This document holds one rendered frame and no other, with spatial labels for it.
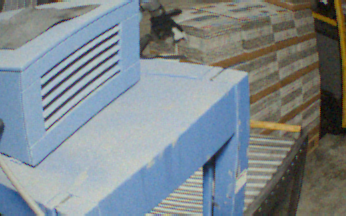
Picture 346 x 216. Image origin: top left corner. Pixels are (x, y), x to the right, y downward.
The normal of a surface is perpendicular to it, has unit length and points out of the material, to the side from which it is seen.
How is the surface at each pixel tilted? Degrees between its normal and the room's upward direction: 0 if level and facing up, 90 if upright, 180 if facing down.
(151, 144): 0
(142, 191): 90
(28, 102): 90
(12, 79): 90
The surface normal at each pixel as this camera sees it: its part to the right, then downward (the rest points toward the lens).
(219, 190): -0.44, 0.36
